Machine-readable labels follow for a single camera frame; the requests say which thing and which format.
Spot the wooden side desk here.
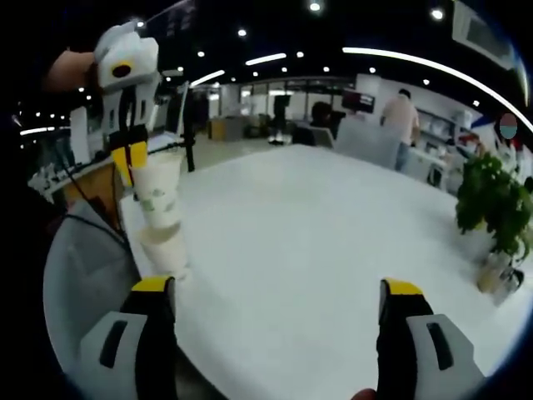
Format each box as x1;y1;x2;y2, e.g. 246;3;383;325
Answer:
62;160;126;234

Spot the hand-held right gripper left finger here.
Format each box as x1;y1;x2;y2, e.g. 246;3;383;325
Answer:
77;274;178;400

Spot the monitor on stand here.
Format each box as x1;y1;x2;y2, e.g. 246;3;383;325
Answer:
166;85;188;138

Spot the dark wall screen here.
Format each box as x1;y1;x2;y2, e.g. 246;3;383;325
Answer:
341;91;376;113

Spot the brown cabinet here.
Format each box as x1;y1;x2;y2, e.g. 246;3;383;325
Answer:
207;118;228;141

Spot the white paper cup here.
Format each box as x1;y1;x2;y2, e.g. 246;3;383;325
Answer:
131;152;184;229

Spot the white table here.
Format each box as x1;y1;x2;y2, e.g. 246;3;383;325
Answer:
118;143;528;400

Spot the ceiling air vent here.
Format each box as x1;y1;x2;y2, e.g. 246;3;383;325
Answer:
451;0;514;70

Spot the black cable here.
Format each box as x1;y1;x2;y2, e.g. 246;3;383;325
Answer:
66;89;137;243

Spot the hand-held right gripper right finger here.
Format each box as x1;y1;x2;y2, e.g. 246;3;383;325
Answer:
376;277;486;400

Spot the long curved ceiling light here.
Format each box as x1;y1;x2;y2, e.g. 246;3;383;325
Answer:
341;46;533;122

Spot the potted green plant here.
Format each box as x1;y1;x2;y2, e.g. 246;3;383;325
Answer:
456;152;533;295

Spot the black tripod stand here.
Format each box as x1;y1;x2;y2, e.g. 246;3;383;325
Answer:
182;82;197;173

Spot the dark hanging sign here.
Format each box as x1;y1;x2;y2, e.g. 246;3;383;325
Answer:
137;0;197;38

